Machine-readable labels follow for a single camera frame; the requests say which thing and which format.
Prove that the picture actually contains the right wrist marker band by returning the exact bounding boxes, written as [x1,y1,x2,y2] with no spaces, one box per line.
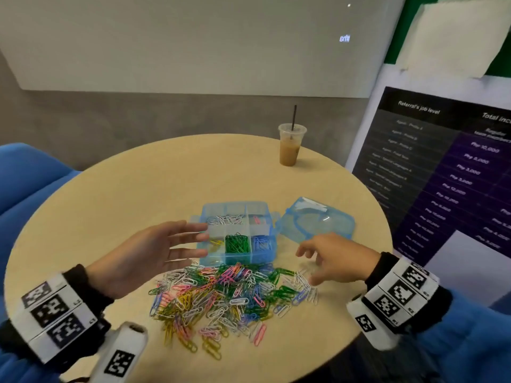
[367,257,440,324]

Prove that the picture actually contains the white wall board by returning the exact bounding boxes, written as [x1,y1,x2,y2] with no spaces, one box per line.
[0,0,408,99]

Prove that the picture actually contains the standing poster banner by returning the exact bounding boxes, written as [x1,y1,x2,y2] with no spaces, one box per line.
[345,0,511,308]

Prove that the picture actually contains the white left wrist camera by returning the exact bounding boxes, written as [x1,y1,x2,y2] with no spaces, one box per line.
[89,321,150,383]

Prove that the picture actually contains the left wrist marker band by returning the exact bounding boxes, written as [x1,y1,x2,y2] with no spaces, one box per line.
[8,272,101,364]

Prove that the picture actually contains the wrist marker band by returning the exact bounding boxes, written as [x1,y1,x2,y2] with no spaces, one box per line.
[8,272,101,364]
[367,257,440,324]

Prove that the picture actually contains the pile of coloured paper clips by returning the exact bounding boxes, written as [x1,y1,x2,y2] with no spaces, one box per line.
[147,261,320,361]

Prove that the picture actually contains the round wooden table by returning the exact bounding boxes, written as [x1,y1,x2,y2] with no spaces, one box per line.
[4,134,394,383]

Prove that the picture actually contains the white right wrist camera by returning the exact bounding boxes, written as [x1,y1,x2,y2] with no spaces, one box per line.
[347,295,400,351]

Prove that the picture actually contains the blue compartment organizer box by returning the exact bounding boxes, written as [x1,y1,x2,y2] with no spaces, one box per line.
[190,202,278,265]

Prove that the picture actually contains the bunch of blue paper clips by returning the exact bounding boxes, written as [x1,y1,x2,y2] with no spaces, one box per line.
[251,235,274,254]

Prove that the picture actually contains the iced coffee plastic cup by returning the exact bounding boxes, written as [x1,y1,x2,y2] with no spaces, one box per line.
[278,122,308,166]

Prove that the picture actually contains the person's right hand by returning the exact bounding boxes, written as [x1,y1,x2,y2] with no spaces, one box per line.
[296,232,383,286]

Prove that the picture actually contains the blue upholstered chair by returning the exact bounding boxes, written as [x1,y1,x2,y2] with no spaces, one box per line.
[0,143,81,276]

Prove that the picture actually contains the blue transparent box lid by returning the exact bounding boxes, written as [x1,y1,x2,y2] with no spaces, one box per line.
[275,196,356,244]

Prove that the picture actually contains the person's left hand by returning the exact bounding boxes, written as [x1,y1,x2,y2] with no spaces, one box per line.
[86,220,210,300]

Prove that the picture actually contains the bunch of green paper clips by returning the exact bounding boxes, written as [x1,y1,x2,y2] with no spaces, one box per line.
[225,234,251,254]

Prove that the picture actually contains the person's left forearm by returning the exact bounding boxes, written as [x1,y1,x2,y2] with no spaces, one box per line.
[0,264,117,383]

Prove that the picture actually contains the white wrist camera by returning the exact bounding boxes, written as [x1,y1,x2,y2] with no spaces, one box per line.
[89,321,150,383]
[347,295,400,351]

